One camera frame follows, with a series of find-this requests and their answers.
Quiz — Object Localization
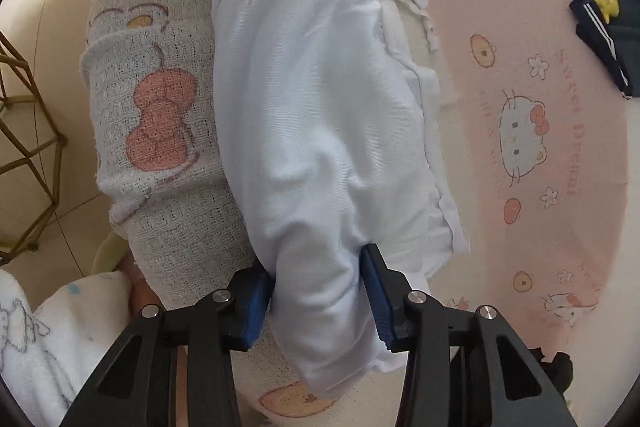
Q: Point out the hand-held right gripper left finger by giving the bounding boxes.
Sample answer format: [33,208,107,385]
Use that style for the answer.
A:
[59,268,275,427]

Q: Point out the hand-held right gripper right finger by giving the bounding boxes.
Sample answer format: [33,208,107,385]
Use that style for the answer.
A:
[361,244,573,427]

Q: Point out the white t-shirt with navy trim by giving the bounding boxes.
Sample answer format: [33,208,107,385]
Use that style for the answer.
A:
[211,0,472,400]

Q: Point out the black clothes pile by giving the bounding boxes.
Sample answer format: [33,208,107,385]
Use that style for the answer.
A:
[530,347,574,404]

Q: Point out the pale yellow cloth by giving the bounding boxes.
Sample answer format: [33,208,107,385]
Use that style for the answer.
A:
[91,233,127,279]

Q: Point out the printed white pajamas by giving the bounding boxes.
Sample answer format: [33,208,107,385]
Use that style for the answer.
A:
[0,267,135,414]

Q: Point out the navy shorts with white stripes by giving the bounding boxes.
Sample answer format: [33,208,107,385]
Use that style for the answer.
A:
[569,0,635,99]

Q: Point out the gold wire frame table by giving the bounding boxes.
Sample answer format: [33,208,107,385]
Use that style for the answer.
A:
[0,30,68,265]

